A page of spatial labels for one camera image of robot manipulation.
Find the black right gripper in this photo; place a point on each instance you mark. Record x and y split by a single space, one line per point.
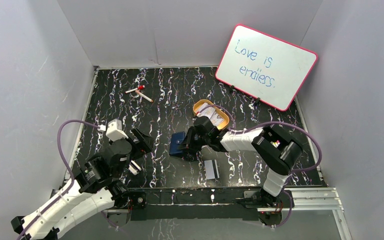
188 145

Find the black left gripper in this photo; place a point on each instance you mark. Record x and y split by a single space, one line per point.
139 145

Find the silver credit card stack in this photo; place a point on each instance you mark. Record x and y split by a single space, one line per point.
210 112

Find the blue leather card holder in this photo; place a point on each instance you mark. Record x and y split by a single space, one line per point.
175 142

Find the white magnetic stripe card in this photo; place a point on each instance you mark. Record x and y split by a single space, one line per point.
211 169

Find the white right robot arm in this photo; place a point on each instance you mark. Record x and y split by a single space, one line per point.
278 149

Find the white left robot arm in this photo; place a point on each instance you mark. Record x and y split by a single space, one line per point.
92 188

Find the yellow oval tray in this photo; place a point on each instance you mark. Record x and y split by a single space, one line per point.
219 110

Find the orange capped marker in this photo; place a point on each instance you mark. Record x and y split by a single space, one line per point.
144 96

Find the red capped marker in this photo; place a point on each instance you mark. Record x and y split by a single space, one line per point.
140 87

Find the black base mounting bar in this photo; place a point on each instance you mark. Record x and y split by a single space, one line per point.
246 203

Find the pink framed whiteboard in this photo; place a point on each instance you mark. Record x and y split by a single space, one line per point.
265 67

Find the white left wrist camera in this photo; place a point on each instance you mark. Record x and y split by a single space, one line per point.
113 130

